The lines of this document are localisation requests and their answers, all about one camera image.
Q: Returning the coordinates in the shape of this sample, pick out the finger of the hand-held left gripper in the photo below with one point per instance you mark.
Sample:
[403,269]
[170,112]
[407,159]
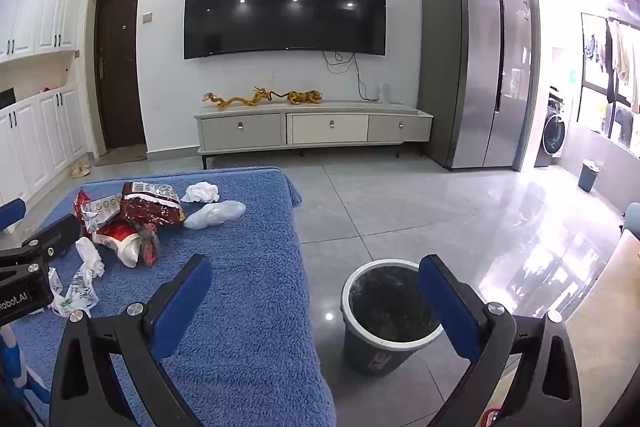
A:
[55,232]
[12,212]

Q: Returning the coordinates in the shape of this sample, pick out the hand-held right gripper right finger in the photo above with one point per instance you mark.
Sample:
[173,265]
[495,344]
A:
[445,302]

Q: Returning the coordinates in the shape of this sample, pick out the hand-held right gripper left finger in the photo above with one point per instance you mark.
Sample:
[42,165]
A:
[182,302]

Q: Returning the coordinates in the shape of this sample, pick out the red silver wrapper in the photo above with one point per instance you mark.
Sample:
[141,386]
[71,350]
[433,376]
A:
[92,209]

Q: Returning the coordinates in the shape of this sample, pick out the grey trash bin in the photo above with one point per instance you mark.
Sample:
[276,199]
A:
[390,307]

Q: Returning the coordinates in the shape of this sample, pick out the person's left hand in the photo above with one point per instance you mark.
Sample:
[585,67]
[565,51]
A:
[10,357]

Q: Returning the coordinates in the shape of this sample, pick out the crumpled white tissue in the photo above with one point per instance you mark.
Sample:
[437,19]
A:
[201,192]
[91,259]

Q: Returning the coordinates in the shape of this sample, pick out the white green plastic bag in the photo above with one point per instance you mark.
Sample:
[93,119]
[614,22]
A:
[77,294]

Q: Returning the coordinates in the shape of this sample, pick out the small red wrapper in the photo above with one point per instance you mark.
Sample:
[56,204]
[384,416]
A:
[149,249]

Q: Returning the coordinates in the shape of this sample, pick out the pair of beige slippers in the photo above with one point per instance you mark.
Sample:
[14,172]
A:
[81,170]

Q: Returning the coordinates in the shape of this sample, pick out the red white paper cup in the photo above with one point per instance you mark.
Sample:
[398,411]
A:
[122,243]

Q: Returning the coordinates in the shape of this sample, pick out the blue fluffy blanket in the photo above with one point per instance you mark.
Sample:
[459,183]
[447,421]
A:
[250,257]

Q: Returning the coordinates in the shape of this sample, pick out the white lower cabinets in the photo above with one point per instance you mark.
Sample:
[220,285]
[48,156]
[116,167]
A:
[45,132]

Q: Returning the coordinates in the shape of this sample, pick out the white cabinets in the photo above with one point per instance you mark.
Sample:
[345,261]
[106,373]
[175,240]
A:
[45,132]
[40,7]

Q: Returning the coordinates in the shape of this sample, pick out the clear white plastic bag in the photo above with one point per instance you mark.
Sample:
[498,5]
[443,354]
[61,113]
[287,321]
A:
[215,214]

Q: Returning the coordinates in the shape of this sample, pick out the dark red snack bag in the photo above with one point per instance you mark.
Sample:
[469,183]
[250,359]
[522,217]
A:
[150,207]

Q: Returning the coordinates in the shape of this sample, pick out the brown doormat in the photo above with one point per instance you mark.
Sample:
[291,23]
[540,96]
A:
[120,156]

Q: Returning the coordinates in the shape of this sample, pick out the black countertop appliance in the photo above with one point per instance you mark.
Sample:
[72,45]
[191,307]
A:
[7,99]

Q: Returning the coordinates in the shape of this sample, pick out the beige sofa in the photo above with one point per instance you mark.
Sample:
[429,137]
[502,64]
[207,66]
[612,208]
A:
[610,307]

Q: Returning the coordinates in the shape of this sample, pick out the dark brown door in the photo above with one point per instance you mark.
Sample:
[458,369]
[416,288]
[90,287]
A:
[120,72]

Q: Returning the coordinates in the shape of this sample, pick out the washing machine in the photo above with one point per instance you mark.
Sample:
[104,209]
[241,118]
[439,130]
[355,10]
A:
[552,132]

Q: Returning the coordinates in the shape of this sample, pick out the blue cushion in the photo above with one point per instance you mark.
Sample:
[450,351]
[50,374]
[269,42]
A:
[632,219]

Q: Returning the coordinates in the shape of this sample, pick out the white upper cabinets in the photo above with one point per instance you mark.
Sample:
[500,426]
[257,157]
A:
[40,7]

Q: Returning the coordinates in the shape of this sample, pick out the golden dragon figurine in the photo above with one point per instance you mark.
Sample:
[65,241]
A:
[225,99]

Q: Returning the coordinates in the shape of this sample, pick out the white television stand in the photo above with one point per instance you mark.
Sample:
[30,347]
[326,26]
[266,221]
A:
[325,127]

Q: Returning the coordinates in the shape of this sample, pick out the white router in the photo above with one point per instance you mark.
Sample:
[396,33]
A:
[384,92]

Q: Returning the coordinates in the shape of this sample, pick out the golden tiger figurine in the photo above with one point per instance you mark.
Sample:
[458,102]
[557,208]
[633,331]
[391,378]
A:
[300,97]

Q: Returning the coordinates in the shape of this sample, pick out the grey steel refrigerator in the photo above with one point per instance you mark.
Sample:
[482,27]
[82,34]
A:
[475,67]

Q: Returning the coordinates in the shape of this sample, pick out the balcony window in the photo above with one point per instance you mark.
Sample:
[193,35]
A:
[595,97]

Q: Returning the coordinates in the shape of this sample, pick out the row of hanging laundry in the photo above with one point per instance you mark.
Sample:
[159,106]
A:
[622,57]

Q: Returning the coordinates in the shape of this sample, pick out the black wall television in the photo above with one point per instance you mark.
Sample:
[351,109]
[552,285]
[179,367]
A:
[285,7]

